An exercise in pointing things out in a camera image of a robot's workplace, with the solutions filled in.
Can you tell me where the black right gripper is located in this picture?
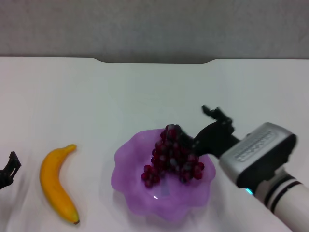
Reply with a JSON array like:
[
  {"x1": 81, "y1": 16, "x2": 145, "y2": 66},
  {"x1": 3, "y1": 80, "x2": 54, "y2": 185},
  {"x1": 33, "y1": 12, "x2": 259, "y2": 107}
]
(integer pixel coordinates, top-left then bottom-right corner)
[{"x1": 177, "y1": 104, "x2": 241, "y2": 160}]

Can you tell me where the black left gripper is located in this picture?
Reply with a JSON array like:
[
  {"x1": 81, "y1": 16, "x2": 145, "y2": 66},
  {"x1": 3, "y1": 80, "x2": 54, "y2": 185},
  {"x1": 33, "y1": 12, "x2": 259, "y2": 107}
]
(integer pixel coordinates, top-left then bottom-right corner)
[{"x1": 0, "y1": 151, "x2": 22, "y2": 192}]

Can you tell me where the yellow banana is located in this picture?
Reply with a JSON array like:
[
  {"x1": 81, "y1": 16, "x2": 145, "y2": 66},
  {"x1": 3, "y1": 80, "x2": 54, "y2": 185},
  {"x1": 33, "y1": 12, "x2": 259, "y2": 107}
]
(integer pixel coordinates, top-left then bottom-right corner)
[{"x1": 39, "y1": 144, "x2": 80, "y2": 226}]

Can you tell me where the dark red grape bunch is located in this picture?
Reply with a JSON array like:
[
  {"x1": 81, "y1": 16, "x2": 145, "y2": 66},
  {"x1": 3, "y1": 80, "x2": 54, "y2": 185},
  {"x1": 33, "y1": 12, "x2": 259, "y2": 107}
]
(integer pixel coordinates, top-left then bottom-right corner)
[{"x1": 140, "y1": 124, "x2": 205, "y2": 188}]

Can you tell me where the purple wavy plastic plate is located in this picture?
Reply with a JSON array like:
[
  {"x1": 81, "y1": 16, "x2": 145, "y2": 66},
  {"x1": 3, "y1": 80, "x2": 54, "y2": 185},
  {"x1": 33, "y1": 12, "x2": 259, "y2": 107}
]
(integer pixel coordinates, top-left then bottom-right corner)
[{"x1": 111, "y1": 128, "x2": 216, "y2": 222}]

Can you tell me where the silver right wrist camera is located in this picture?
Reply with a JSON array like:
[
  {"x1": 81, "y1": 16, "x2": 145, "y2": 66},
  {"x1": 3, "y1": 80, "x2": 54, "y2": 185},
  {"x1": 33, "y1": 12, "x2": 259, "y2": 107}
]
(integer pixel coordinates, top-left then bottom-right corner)
[{"x1": 218, "y1": 122, "x2": 298, "y2": 189}]

